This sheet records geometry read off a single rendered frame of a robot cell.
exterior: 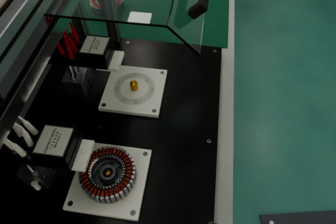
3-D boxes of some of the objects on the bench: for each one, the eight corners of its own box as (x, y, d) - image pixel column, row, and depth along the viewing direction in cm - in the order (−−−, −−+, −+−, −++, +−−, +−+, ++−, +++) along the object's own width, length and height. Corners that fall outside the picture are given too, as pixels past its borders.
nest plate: (151, 152, 65) (151, 149, 64) (138, 221, 56) (137, 220, 55) (87, 143, 67) (86, 140, 66) (63, 210, 58) (62, 208, 57)
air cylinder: (62, 155, 65) (55, 144, 60) (49, 188, 60) (40, 178, 56) (41, 153, 65) (31, 141, 61) (26, 185, 61) (15, 175, 56)
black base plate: (220, 52, 88) (221, 47, 86) (208, 314, 49) (209, 314, 48) (70, 37, 92) (68, 32, 90) (-49, 269, 53) (-56, 267, 52)
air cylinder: (94, 75, 79) (90, 61, 75) (86, 97, 75) (80, 83, 70) (76, 73, 80) (71, 59, 75) (67, 95, 75) (60, 81, 71)
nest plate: (167, 73, 80) (167, 69, 79) (158, 117, 71) (158, 115, 70) (114, 67, 81) (113, 64, 80) (98, 111, 72) (97, 108, 71)
